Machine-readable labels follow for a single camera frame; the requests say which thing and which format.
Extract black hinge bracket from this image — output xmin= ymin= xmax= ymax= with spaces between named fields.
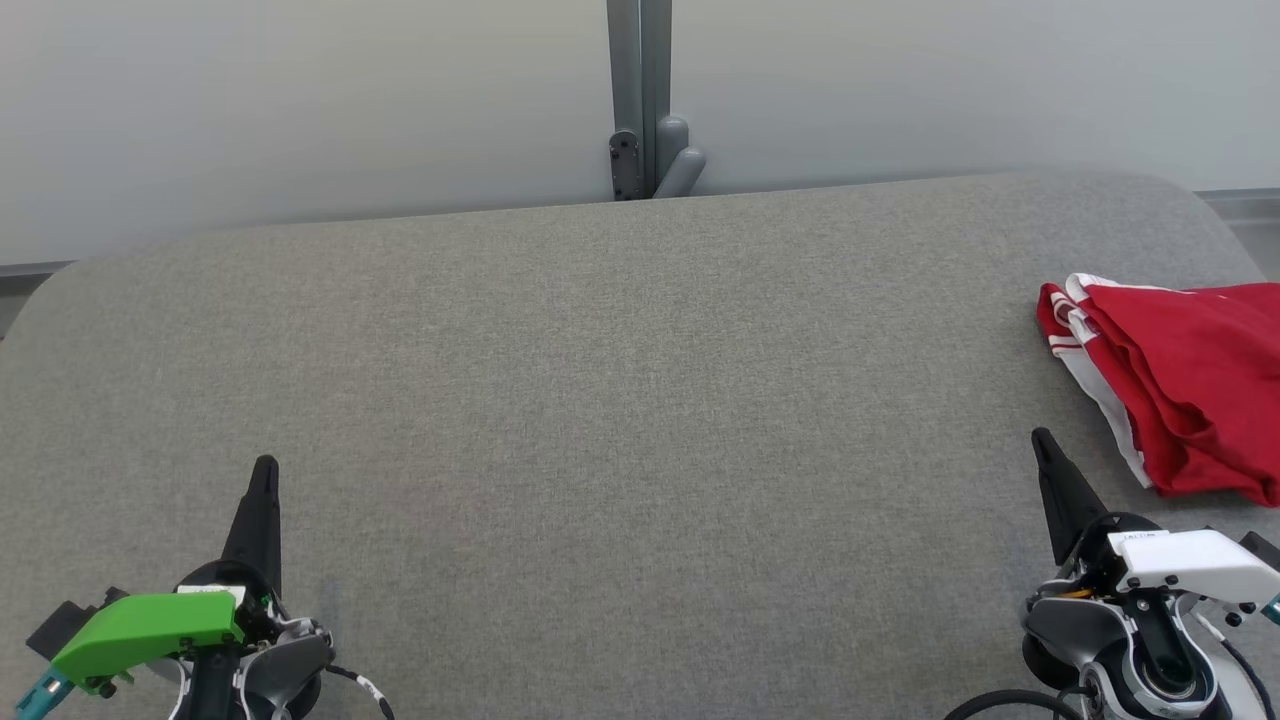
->
xmin=608 ymin=130 xmax=644 ymax=201

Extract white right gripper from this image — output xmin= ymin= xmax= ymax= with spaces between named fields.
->
xmin=1032 ymin=428 xmax=1280 ymax=607

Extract red shorts with white stripes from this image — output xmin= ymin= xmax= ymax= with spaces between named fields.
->
xmin=1085 ymin=283 xmax=1280 ymax=508

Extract grey metal post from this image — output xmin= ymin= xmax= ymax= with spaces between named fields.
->
xmin=606 ymin=0 xmax=673 ymax=199

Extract black cable loop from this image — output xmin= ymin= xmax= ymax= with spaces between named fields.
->
xmin=945 ymin=688 xmax=1061 ymax=720

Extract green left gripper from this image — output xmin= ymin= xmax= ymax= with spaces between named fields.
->
xmin=50 ymin=455 xmax=288 ymax=694

